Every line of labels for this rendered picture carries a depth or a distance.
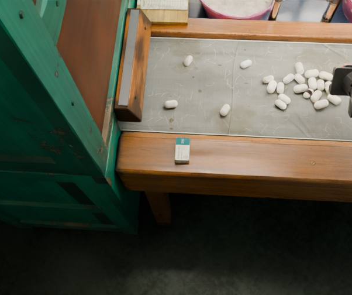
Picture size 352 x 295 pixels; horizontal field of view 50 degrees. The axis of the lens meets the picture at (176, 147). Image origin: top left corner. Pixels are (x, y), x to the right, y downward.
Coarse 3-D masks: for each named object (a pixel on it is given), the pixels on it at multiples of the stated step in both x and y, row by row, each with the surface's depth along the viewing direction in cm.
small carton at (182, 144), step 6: (180, 138) 92; (186, 138) 92; (180, 144) 92; (186, 144) 92; (180, 150) 91; (186, 150) 91; (180, 156) 90; (186, 156) 90; (180, 162) 91; (186, 162) 91
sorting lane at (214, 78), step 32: (160, 64) 106; (192, 64) 105; (224, 64) 105; (256, 64) 105; (288, 64) 104; (320, 64) 104; (160, 96) 102; (192, 96) 102; (224, 96) 101; (256, 96) 101; (288, 96) 101; (128, 128) 98; (160, 128) 98; (192, 128) 98; (224, 128) 98; (256, 128) 98; (288, 128) 97; (320, 128) 97
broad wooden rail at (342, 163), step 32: (128, 160) 92; (160, 160) 92; (192, 160) 92; (224, 160) 92; (256, 160) 92; (288, 160) 91; (320, 160) 91; (192, 192) 106; (224, 192) 103; (256, 192) 101; (288, 192) 100; (320, 192) 98
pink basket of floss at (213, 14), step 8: (200, 0) 110; (272, 0) 115; (208, 8) 109; (208, 16) 118; (216, 16) 112; (224, 16) 110; (232, 16) 107; (240, 16) 107; (248, 16) 107; (256, 16) 110
